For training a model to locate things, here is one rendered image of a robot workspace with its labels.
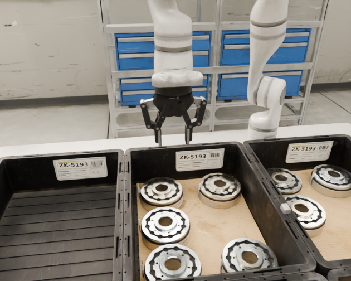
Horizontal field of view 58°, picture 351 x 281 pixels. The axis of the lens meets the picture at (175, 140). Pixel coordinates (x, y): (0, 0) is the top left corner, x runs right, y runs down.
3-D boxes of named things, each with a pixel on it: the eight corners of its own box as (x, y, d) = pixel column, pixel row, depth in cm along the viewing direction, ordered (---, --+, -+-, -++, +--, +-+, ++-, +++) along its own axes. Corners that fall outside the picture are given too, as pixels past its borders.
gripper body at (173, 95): (191, 64, 65) (190, 106, 70) (150, 66, 64) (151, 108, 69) (198, 76, 59) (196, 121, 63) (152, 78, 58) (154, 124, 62)
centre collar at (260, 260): (232, 250, 60) (232, 248, 59) (256, 246, 61) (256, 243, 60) (242, 272, 55) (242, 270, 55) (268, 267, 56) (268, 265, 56)
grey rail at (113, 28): (102, 30, 231) (101, 24, 229) (317, 25, 253) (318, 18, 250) (101, 33, 223) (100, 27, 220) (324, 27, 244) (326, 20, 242)
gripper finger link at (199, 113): (202, 100, 64) (192, 125, 66) (210, 102, 64) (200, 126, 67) (200, 95, 66) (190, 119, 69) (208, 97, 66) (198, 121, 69)
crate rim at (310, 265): (125, 156, 80) (124, 148, 79) (239, 148, 83) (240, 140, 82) (123, 304, 46) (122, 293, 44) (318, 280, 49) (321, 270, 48)
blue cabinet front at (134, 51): (120, 105, 255) (113, 33, 227) (207, 100, 264) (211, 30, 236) (120, 106, 253) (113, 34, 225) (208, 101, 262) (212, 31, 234)
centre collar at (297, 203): (285, 203, 71) (286, 201, 71) (306, 201, 72) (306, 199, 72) (296, 219, 67) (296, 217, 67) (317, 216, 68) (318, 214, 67)
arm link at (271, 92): (291, 76, 95) (282, 126, 103) (261, 71, 99) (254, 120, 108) (282, 85, 88) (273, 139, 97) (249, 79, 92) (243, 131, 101)
